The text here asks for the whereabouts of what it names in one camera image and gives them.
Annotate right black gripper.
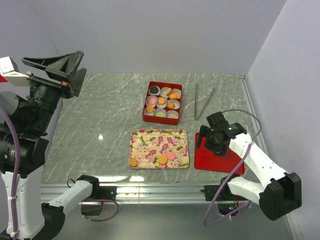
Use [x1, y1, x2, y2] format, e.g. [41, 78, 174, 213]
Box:
[195, 124, 227, 156]

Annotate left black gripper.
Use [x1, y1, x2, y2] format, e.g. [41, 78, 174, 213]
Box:
[23, 49, 88, 133]

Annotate metal tongs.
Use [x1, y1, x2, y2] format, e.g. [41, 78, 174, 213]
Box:
[193, 83, 216, 121]

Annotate red box lid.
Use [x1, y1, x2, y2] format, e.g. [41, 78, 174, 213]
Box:
[194, 132, 242, 173]

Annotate orange fish-shaped cookie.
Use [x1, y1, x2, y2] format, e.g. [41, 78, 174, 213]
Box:
[169, 93, 180, 100]

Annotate green macaron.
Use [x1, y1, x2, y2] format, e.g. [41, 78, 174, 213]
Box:
[156, 112, 166, 118]

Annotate red cookie box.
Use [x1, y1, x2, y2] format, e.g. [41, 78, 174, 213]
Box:
[142, 81, 183, 126]

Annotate tan round biscuit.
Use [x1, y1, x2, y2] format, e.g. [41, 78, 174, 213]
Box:
[157, 155, 168, 165]
[165, 87, 172, 96]

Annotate small orange flower cookie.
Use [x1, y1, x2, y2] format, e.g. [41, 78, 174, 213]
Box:
[158, 97, 167, 105]

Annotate orange round cookie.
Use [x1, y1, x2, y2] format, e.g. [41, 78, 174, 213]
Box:
[145, 105, 155, 114]

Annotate pink sandwich cookie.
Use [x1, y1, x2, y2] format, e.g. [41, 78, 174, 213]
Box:
[166, 151, 176, 161]
[148, 98, 156, 105]

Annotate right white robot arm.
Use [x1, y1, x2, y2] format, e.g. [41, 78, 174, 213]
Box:
[194, 111, 302, 221]

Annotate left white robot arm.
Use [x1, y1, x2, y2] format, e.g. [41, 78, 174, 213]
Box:
[0, 51, 115, 240]

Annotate white paper cup nine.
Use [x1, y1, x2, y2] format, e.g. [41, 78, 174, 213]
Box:
[166, 110, 179, 119]

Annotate white paper cup six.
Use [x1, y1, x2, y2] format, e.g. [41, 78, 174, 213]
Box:
[166, 99, 180, 110]

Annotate white paper cup three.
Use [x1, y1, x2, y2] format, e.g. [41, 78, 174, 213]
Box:
[168, 88, 182, 99]

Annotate white paper cup eight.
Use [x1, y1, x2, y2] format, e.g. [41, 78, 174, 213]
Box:
[154, 108, 167, 117]

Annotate white paper cup five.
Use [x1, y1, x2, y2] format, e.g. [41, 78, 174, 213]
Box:
[157, 98, 167, 109]

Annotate white paper cup two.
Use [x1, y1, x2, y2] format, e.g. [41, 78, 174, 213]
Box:
[160, 87, 169, 98]

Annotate white paper cup seven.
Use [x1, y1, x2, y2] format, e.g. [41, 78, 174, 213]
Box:
[143, 108, 155, 116]

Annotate white paper cup four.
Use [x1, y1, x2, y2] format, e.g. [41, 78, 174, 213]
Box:
[145, 95, 158, 107]

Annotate floral serving tray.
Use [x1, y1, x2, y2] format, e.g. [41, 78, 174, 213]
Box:
[129, 129, 190, 169]

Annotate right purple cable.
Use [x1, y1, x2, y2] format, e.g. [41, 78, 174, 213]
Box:
[202, 108, 263, 227]

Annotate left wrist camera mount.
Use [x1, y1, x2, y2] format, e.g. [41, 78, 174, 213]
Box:
[0, 56, 29, 87]

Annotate aluminium rail frame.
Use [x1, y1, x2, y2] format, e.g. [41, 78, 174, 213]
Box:
[41, 73, 258, 204]

